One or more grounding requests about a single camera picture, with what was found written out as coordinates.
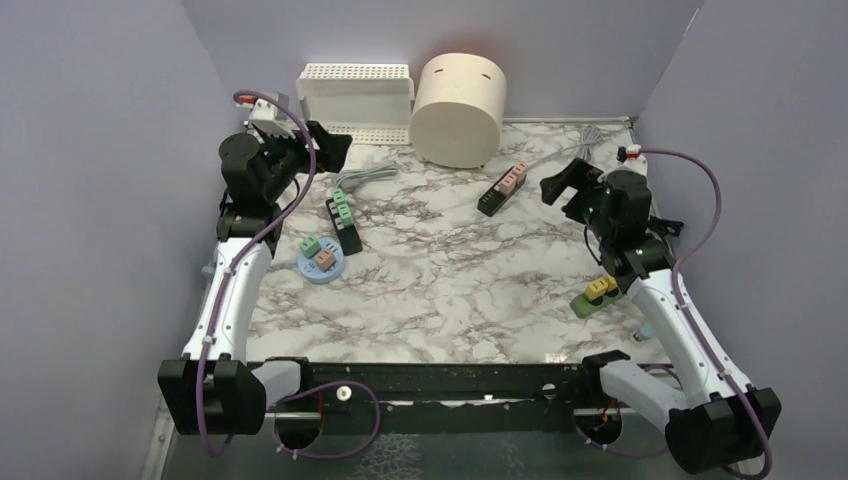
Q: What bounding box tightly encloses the pink plug on hub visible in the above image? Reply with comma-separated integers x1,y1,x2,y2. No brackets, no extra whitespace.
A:
313,248,337,272

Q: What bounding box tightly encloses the yellow USB plug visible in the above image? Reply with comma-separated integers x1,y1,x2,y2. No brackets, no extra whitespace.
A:
605,276,619,296
584,278,609,302

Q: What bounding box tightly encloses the light blue wall plug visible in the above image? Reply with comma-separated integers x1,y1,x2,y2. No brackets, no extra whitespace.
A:
632,323,655,342

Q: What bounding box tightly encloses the pink USB plug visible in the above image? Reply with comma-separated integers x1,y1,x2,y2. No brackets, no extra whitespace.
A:
511,162,528,182
497,172,519,197

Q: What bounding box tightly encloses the cream cylindrical container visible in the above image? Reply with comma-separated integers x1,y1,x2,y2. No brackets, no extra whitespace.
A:
408,53,507,169

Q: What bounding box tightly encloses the grey cable right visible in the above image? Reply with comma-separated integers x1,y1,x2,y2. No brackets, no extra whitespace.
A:
529,124,605,171

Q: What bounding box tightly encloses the blue round socket hub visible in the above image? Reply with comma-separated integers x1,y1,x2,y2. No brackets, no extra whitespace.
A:
297,235,346,284

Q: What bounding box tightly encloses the black strip with pink plugs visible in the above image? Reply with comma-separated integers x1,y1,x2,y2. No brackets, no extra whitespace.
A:
477,172,525,217

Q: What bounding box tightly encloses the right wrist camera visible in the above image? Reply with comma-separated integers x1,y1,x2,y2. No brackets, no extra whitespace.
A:
616,144,648,176

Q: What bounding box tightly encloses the green power strip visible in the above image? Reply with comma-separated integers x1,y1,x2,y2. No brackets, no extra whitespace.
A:
570,289,624,319

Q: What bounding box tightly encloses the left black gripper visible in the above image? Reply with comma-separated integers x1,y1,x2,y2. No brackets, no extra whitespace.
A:
257,119,350,202

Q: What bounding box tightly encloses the grey coiled cable left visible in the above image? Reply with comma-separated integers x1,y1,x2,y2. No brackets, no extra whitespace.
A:
331,162,400,195

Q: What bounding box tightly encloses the white perforated basket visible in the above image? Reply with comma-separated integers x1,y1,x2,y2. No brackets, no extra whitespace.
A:
296,63,415,145

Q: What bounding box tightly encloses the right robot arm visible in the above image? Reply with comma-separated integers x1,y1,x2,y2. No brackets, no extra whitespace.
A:
540,159,781,477

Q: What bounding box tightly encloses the black strip with green plugs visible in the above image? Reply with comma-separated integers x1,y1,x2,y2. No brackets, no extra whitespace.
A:
325,199,363,256

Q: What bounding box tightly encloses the green plug on hub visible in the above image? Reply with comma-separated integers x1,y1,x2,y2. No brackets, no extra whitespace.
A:
299,235,322,259

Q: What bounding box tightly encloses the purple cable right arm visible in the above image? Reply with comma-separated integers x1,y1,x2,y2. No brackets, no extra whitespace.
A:
576,148,775,478

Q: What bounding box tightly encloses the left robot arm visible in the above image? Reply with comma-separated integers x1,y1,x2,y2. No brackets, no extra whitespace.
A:
157,121,353,435

